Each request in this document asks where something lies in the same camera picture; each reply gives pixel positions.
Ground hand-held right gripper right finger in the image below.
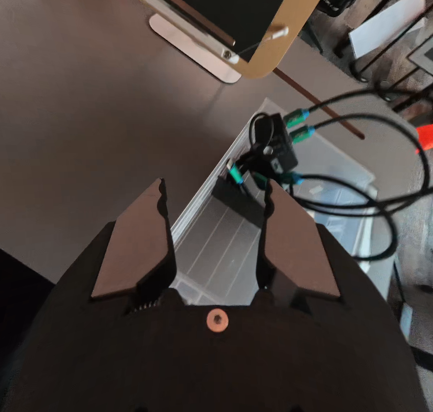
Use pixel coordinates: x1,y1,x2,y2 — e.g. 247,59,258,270
256,178,341,309

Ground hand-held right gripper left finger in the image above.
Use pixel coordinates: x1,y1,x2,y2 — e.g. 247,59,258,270
91,178,178,306

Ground clear plastic bin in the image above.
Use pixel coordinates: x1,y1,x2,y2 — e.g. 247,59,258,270
169,97,379,307

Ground black hdmi adapter with pigtail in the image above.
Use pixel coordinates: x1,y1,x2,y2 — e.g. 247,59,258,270
236,112,299,184

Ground braided hdmi cable green plugs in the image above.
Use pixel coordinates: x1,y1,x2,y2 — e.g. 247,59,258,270
254,86,433,260
227,113,427,213

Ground red plastic object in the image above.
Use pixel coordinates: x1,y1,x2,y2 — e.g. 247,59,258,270
415,125,433,154

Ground white panel on black stand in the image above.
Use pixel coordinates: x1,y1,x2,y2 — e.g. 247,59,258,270
348,0,428,59

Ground black monitor with tan frame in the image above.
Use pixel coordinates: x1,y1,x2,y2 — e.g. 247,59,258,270
123,0,335,85

